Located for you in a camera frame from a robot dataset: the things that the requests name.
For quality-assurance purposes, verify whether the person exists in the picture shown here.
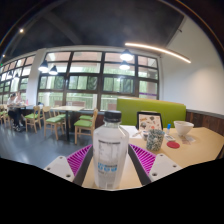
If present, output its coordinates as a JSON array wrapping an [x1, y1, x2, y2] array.
[[14, 91, 26, 106], [6, 93, 23, 132]]

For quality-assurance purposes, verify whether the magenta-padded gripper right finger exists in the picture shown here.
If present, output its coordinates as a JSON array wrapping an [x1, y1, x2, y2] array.
[[127, 143, 184, 187]]

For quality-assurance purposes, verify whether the white bowl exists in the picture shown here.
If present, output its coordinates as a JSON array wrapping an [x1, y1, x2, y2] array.
[[173, 120, 195, 137]]

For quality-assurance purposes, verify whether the speckled ceramic mug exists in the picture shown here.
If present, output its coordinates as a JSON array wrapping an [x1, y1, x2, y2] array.
[[145, 128, 166, 152]]

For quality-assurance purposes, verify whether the open white book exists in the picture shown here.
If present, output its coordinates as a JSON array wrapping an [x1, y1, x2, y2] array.
[[120, 124, 144, 139]]

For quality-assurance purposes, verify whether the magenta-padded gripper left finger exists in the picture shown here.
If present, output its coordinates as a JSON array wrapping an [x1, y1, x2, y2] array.
[[43, 143, 95, 187]]

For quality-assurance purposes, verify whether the group of pendant lamps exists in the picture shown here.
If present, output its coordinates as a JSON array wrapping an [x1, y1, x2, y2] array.
[[37, 48, 134, 76]]

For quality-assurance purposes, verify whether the black sticker-covered laptop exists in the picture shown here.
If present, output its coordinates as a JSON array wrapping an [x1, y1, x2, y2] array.
[[136, 110, 164, 132]]

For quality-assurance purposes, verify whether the group of green-seated wooden chairs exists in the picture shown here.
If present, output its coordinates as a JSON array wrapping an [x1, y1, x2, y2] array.
[[0, 104, 100, 145]]

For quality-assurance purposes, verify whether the clear black-capped water bottle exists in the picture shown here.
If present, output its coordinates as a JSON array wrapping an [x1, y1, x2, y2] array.
[[92, 110, 130, 191]]

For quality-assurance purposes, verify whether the long linear ceiling light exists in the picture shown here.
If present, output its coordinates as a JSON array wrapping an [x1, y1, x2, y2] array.
[[124, 41, 192, 65]]

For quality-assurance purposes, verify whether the flat round red coaster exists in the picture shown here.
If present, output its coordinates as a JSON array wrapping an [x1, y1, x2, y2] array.
[[166, 140, 181, 150]]

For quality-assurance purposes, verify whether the light wooden dining table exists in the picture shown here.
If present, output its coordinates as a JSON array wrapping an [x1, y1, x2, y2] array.
[[49, 105, 86, 141]]

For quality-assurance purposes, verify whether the green upholstered bench backrest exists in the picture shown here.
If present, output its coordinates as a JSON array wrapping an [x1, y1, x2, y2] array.
[[116, 96, 187, 129]]

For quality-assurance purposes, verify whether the dark-framed window wall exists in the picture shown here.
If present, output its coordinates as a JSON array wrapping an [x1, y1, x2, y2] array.
[[0, 50, 160, 111]]

